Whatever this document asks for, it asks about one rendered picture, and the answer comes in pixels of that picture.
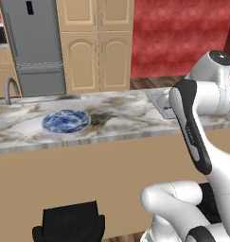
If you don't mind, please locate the grey fridge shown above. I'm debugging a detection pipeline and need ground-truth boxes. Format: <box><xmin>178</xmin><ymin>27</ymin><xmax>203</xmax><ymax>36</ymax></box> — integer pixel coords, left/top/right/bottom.
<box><xmin>0</xmin><ymin>0</ymin><xmax>68</xmax><ymax>97</ymax></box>

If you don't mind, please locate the blue and white plate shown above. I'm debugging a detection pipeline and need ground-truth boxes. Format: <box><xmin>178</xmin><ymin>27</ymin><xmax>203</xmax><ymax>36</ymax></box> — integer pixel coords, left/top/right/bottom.
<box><xmin>41</xmin><ymin>109</ymin><xmax>92</xmax><ymax>135</ymax></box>

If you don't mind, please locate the tall beige cupboard run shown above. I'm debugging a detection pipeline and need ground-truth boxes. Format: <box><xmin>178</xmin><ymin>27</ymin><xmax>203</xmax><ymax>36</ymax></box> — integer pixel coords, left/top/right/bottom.
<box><xmin>55</xmin><ymin>0</ymin><xmax>135</xmax><ymax>95</ymax></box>

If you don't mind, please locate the grey tray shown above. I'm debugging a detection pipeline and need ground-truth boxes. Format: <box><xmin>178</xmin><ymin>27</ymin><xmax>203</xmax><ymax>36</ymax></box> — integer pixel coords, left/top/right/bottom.
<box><xmin>146</xmin><ymin>90</ymin><xmax>178</xmax><ymax>120</ymax></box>

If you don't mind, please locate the grey curved tap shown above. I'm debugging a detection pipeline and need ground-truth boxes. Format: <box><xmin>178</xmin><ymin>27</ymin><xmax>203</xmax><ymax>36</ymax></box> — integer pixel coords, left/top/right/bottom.
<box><xmin>4</xmin><ymin>77</ymin><xmax>23</xmax><ymax>106</ymax></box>

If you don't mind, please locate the black chair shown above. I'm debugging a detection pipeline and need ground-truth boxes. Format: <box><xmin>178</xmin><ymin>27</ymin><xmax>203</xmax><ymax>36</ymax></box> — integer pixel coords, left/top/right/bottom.
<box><xmin>31</xmin><ymin>199</ymin><xmax>107</xmax><ymax>242</ymax></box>

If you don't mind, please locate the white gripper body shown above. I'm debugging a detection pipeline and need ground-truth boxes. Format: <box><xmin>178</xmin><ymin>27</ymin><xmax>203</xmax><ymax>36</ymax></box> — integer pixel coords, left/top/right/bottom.
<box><xmin>155</xmin><ymin>89</ymin><xmax>173</xmax><ymax>112</ymax></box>

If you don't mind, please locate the low beige cupboard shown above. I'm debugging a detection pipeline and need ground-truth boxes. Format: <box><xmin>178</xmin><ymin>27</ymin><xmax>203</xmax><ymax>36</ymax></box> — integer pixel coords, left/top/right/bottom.
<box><xmin>0</xmin><ymin>46</ymin><xmax>23</xmax><ymax>99</ymax></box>

